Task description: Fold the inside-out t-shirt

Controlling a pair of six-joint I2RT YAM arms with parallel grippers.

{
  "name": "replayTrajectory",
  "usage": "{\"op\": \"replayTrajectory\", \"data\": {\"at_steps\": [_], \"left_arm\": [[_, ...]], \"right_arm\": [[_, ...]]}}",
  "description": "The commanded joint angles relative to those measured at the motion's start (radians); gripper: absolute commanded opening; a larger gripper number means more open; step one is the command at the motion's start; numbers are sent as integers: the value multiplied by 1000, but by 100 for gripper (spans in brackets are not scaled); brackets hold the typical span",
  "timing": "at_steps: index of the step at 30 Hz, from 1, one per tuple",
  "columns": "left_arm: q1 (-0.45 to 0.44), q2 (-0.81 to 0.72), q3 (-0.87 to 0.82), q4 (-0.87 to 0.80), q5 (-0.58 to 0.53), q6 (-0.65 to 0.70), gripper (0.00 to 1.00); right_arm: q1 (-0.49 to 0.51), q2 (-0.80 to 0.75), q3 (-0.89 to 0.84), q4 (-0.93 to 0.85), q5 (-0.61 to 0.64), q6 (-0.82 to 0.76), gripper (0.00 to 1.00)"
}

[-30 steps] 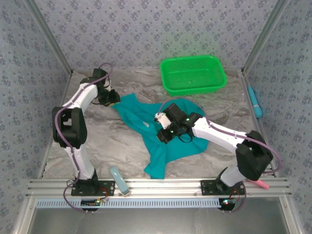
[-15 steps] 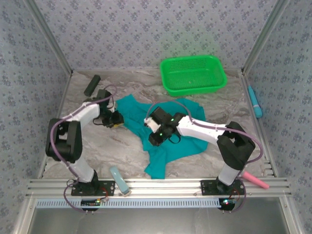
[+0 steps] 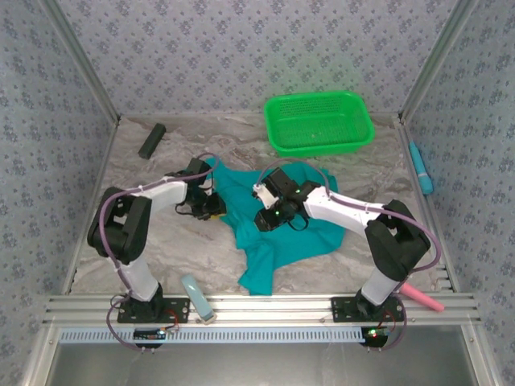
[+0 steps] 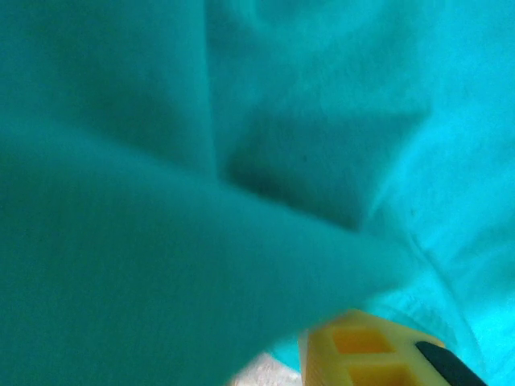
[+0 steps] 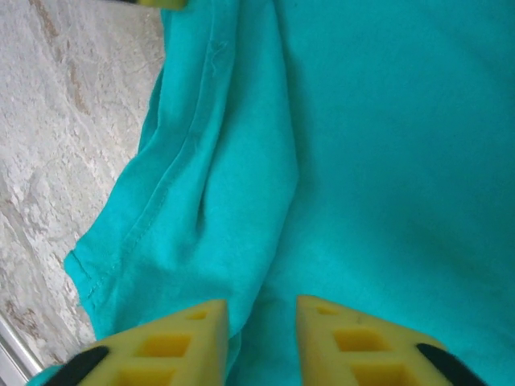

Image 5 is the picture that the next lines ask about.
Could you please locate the long aluminium mounting rail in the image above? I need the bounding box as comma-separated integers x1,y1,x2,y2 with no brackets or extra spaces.
0,321,45,381

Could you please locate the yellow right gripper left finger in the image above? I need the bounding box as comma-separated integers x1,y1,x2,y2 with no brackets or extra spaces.
54,299,230,386

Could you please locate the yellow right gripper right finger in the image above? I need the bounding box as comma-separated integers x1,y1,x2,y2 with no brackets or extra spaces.
296,295,480,386

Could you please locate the teal t-shirt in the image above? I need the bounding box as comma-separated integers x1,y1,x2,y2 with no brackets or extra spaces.
63,0,515,386

